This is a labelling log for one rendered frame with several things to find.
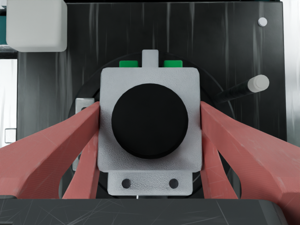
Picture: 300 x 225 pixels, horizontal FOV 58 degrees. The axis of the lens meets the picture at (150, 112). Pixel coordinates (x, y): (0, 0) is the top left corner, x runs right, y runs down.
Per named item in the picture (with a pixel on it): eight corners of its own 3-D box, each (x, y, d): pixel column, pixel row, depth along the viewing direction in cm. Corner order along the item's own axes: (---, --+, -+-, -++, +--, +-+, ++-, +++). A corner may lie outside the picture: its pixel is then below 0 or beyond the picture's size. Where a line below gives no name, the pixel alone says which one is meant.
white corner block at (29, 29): (73, 57, 26) (59, 45, 22) (26, 57, 26) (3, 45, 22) (73, 9, 26) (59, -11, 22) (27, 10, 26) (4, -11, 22)
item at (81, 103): (98, 123, 22) (94, 123, 20) (80, 124, 22) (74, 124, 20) (98, 99, 22) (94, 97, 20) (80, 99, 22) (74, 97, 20)
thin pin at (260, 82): (223, 103, 22) (270, 90, 13) (214, 103, 22) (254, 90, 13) (223, 93, 22) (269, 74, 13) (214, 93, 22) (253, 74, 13)
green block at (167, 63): (175, 89, 22) (182, 78, 17) (160, 89, 22) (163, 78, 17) (175, 74, 22) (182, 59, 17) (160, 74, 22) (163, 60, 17)
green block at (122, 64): (141, 89, 22) (138, 78, 17) (126, 89, 22) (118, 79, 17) (140, 74, 22) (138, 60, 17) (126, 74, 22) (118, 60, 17)
